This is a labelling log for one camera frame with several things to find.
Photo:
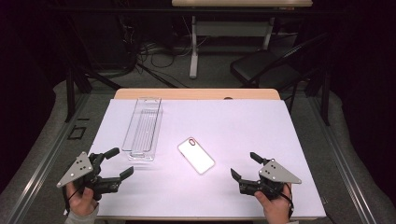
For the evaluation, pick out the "white board sheet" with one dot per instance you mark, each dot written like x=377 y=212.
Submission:
x=224 y=124

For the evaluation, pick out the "person's right hand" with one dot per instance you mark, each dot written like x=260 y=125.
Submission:
x=277 y=210

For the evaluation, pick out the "clear plastic packaging box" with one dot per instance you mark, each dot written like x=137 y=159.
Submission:
x=142 y=130

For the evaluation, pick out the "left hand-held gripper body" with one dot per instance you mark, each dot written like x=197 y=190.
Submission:
x=93 y=180

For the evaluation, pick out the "white-framed table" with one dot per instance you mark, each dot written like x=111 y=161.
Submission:
x=194 y=46

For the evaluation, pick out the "translucent phone case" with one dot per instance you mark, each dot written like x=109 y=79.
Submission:
x=196 y=156

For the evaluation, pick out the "wooden table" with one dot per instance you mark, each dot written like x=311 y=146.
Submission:
x=196 y=93

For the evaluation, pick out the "black metal stand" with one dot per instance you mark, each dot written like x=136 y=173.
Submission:
x=325 y=99
x=70 y=93

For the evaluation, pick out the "aluminium floor rail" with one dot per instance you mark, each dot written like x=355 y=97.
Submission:
x=43 y=165
x=342 y=168

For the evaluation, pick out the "person's left hand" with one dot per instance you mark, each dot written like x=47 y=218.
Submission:
x=81 y=203

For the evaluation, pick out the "black folding chair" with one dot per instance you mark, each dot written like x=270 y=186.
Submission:
x=261 y=67

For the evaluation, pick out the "black horizontal bar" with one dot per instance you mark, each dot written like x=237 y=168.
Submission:
x=124 y=9

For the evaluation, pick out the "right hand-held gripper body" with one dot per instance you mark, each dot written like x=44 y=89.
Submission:
x=274 y=174

